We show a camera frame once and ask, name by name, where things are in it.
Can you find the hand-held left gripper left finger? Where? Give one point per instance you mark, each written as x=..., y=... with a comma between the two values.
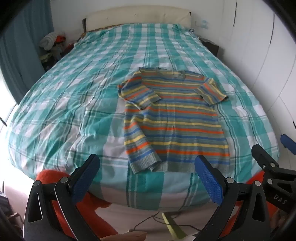
x=85, y=184

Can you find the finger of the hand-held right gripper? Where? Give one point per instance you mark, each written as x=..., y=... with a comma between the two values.
x=262, y=154
x=288, y=142

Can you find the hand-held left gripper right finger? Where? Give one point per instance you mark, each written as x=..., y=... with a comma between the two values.
x=209, y=182

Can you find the striped knitted sweater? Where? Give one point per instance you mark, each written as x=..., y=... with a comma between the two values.
x=180, y=125

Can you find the pile of clothes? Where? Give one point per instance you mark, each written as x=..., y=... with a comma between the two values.
x=52, y=42

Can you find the person's left hand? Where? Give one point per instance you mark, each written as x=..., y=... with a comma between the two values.
x=124, y=236

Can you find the person's orange clothing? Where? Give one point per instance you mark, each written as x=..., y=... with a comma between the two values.
x=97, y=206

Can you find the yellow-green flat book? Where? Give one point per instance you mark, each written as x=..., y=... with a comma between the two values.
x=175, y=229

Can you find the white bed base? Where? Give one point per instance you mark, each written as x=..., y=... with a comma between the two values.
x=138, y=214

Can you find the white wardrobe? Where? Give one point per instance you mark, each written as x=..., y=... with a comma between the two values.
x=254, y=58

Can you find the teal checked bed blanket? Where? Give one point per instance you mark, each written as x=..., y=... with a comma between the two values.
x=81, y=92

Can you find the dark nightstand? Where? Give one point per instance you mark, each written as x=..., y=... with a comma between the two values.
x=211, y=46

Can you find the teal curtain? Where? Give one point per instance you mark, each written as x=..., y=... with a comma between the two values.
x=23, y=46

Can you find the cream padded headboard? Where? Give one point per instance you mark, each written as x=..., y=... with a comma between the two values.
x=138, y=18

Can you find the white wall socket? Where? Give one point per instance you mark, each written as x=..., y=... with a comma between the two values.
x=203, y=23

